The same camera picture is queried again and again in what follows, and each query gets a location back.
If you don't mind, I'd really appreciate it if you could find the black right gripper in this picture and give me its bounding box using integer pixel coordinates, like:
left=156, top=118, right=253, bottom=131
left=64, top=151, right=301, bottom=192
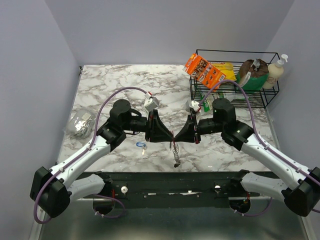
left=174, top=112, right=225, bottom=144

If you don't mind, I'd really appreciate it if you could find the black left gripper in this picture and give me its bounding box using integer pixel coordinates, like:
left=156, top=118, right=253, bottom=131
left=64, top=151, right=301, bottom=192
left=122, top=109, right=174, bottom=144

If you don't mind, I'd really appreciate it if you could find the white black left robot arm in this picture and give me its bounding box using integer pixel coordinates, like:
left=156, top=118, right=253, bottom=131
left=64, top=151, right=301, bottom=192
left=30, top=96, right=173, bottom=218

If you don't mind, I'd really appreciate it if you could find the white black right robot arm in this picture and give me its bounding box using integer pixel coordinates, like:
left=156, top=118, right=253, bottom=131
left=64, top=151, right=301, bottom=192
left=174, top=98, right=320, bottom=217

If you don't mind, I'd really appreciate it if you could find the blue tag small key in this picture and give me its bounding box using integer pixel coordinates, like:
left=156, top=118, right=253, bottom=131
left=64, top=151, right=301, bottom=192
left=136, top=141, right=148, bottom=155

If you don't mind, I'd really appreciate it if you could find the green white snack packet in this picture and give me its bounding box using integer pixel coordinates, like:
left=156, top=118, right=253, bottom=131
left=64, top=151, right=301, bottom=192
left=202, top=91, right=245, bottom=113

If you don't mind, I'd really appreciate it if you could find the orange snack box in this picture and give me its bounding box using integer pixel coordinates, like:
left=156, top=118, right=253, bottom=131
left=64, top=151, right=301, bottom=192
left=183, top=53, right=227, bottom=89

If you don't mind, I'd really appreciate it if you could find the yellow chips bag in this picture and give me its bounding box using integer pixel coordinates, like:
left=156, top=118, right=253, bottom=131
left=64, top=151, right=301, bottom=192
left=211, top=62, right=236, bottom=81

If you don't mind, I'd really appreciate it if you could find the clear bag of foil items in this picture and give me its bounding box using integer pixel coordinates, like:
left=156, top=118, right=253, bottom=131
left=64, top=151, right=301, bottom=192
left=64, top=108, right=96, bottom=139

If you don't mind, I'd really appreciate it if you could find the green brown coffee bag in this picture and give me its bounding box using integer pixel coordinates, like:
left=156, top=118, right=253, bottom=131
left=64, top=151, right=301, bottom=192
left=236, top=58, right=269, bottom=93

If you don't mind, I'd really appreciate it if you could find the white pump lotion bottle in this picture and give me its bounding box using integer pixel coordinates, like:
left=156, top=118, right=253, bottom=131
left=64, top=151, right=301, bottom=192
left=262, top=54, right=288, bottom=89

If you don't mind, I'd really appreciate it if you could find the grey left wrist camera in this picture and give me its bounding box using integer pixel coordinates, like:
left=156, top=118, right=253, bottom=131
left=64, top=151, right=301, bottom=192
left=143, top=96, right=159, bottom=112

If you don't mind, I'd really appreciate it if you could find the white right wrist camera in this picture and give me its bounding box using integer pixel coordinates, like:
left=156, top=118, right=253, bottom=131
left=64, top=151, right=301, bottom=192
left=185, top=99, right=201, bottom=121

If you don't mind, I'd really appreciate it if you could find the black metal base rail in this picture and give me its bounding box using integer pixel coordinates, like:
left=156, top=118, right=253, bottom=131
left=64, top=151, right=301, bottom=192
left=91, top=170, right=259, bottom=210

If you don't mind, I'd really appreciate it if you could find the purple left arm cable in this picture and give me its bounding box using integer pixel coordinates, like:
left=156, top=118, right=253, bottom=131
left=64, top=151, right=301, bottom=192
left=33, top=86, right=153, bottom=224

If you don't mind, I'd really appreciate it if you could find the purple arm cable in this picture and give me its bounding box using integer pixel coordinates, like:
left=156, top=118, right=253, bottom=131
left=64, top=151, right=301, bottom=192
left=33, top=86, right=153, bottom=224
left=198, top=79, right=320, bottom=218

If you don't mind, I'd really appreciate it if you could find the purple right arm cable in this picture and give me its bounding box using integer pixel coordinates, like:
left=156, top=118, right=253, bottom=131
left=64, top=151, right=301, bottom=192
left=198, top=79, right=320, bottom=218

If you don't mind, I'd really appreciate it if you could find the black wire basket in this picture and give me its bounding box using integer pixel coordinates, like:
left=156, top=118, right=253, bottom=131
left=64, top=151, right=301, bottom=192
left=188, top=49, right=280, bottom=109

